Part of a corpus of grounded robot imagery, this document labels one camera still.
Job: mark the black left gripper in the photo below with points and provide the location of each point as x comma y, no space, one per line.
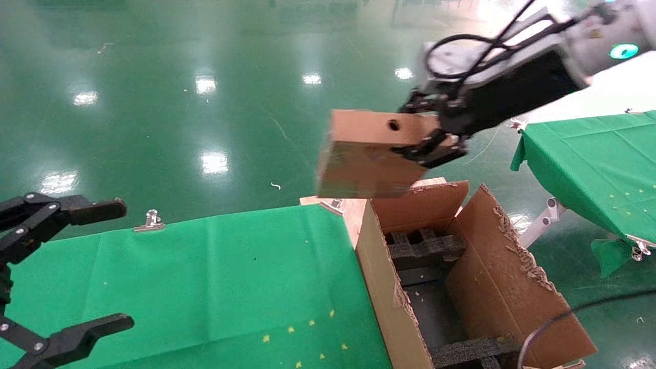
4,287

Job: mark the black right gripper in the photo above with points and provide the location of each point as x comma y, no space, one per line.
507,95

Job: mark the small brown cardboard box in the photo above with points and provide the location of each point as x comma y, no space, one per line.
364,154

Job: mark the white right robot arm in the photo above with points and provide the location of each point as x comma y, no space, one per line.
615,31

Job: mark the large open brown carton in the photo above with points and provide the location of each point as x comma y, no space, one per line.
492,287

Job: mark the silver metal binder clip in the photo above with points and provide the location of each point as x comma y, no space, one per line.
629,110
149,223
516,124
333,205
639,248

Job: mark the black foam insert block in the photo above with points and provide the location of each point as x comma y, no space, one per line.
425,248

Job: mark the white metal table leg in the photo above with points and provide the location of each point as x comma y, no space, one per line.
540,223

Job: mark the large green table cloth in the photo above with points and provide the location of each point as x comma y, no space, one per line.
205,277

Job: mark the green cloth side table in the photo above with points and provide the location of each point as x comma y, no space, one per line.
594,159

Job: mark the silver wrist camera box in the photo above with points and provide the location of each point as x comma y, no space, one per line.
451,59

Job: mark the silver camera mount bracket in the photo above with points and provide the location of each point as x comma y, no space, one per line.
533,31

